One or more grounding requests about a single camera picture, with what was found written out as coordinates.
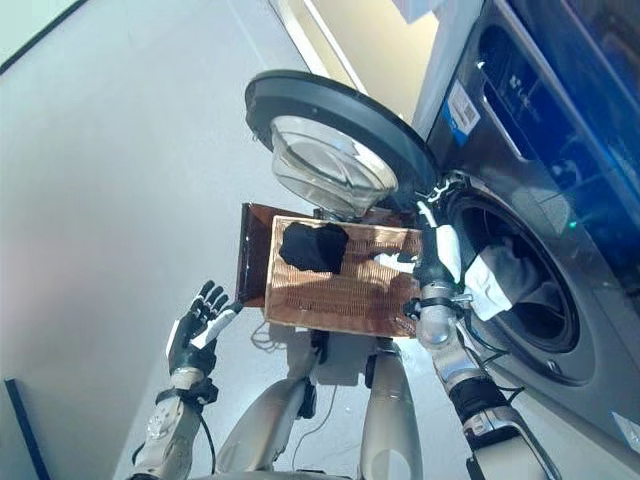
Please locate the white garment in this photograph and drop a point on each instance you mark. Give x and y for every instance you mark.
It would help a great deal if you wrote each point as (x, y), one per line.
(490, 285)

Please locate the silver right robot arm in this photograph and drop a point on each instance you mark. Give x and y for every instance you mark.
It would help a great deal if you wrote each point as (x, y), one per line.
(475, 395)

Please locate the black garment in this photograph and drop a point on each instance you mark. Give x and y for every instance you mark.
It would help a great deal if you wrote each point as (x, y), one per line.
(312, 247)

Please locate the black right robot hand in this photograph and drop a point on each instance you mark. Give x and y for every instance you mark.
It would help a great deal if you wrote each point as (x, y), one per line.
(440, 260)

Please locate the grey box with black edge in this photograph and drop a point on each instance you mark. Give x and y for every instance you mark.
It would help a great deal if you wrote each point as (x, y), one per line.
(20, 440)

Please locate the tall white side panel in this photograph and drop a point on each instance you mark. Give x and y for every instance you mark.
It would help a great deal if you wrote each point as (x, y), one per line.
(445, 65)

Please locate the round glass washing machine door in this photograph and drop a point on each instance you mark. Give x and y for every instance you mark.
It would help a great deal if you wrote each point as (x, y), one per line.
(340, 105)

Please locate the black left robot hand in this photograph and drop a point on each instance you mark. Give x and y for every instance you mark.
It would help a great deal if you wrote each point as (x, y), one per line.
(192, 345)

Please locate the glossy dark brown side table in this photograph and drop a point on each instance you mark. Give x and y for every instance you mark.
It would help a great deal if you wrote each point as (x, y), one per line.
(255, 250)

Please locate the large blue energy label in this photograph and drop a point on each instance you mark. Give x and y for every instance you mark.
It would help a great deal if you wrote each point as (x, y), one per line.
(627, 427)

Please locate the brown wicker laundry basket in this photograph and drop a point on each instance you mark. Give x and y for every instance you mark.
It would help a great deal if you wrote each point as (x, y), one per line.
(340, 300)

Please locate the dark grey washing machine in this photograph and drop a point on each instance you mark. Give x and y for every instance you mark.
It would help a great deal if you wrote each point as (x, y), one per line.
(550, 175)

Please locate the small blue label sticker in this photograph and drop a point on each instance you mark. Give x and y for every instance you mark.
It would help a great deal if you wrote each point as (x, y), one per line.
(461, 107)

